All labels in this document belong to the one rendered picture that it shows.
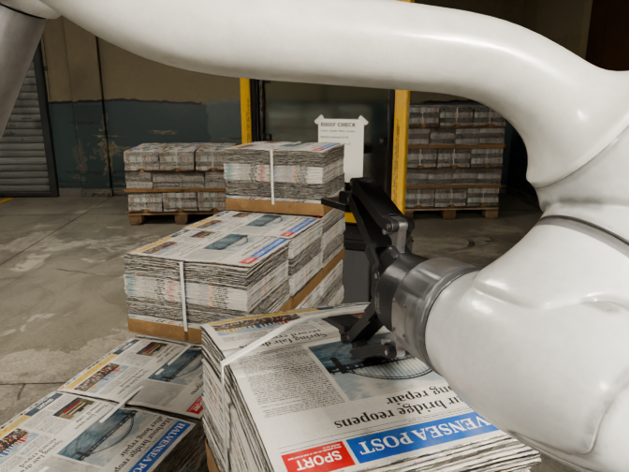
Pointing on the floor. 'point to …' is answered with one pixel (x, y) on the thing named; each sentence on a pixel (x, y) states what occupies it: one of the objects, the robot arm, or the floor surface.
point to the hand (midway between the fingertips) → (335, 258)
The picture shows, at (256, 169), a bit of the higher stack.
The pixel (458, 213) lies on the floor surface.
